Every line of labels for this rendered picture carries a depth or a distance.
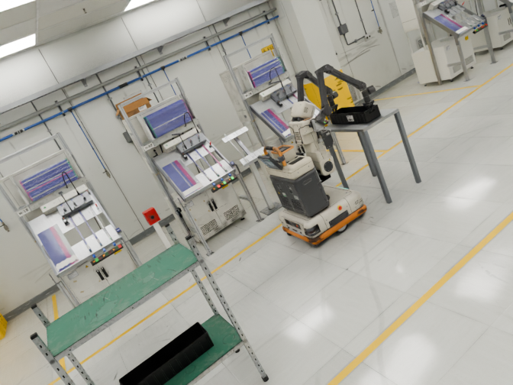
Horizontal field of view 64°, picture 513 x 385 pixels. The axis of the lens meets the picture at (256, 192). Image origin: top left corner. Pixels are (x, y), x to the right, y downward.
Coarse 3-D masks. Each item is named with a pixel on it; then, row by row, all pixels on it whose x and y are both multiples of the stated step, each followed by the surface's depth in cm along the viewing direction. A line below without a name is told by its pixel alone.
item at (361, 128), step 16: (384, 112) 396; (336, 128) 417; (352, 128) 392; (368, 128) 378; (400, 128) 396; (368, 144) 381; (336, 160) 448; (368, 160) 468; (416, 176) 411; (384, 192) 399
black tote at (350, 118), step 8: (344, 112) 437; (352, 112) 425; (360, 112) 386; (368, 112) 384; (376, 112) 388; (336, 120) 427; (344, 120) 414; (352, 120) 403; (360, 120) 392; (368, 120) 385
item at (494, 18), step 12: (456, 0) 758; (468, 0) 741; (480, 0) 788; (504, 0) 693; (480, 12) 731; (492, 12) 751; (504, 12) 727; (492, 24) 728; (504, 24) 730; (480, 36) 756; (492, 36) 738; (504, 36) 733
